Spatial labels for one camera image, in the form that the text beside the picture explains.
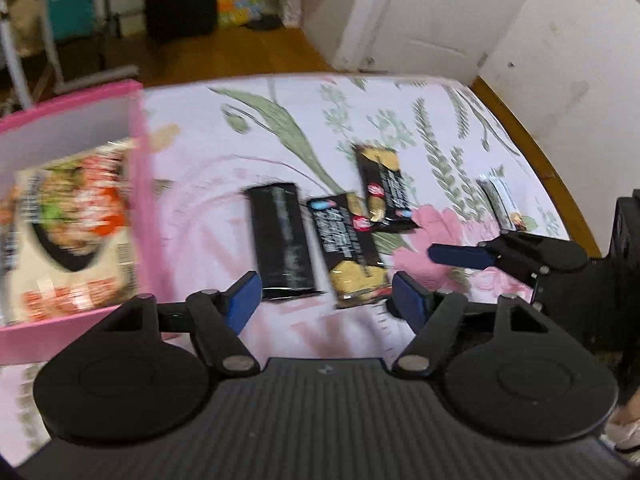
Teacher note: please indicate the wooden bed frame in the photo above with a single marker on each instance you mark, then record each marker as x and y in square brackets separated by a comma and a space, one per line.
[550, 175]

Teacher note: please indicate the black cracker snack packet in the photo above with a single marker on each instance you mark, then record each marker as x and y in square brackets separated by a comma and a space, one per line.
[387, 185]
[345, 245]

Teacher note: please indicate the white door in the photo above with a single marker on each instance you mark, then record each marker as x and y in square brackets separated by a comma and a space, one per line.
[435, 10]

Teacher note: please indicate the floral bed sheet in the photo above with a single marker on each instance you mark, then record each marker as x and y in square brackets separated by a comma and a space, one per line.
[280, 125]

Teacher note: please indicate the plain black snack packet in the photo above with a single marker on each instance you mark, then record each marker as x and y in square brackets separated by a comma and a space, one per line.
[282, 240]

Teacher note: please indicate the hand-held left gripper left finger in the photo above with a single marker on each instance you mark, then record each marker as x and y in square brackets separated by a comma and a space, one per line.
[245, 300]

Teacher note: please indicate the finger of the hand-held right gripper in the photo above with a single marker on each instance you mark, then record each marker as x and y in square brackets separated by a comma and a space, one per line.
[460, 256]

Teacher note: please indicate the white orange mixed snack packet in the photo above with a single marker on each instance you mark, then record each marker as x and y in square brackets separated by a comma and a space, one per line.
[75, 240]

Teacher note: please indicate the black cabinet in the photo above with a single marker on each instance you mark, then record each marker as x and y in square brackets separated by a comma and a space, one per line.
[182, 0]

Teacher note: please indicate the white rolling table frame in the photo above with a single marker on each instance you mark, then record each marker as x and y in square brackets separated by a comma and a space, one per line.
[12, 55]

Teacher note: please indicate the small black silver snack packet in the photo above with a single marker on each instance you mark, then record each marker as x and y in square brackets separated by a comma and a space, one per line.
[500, 200]

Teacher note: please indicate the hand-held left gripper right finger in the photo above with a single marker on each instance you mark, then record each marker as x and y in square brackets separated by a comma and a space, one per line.
[407, 297]

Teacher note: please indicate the pink cardboard box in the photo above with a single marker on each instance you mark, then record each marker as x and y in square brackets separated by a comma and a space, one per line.
[75, 115]

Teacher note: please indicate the teal bin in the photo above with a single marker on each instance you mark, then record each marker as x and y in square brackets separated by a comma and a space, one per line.
[70, 10]

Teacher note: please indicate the brown paper bag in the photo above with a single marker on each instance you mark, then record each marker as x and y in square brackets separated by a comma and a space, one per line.
[25, 10]

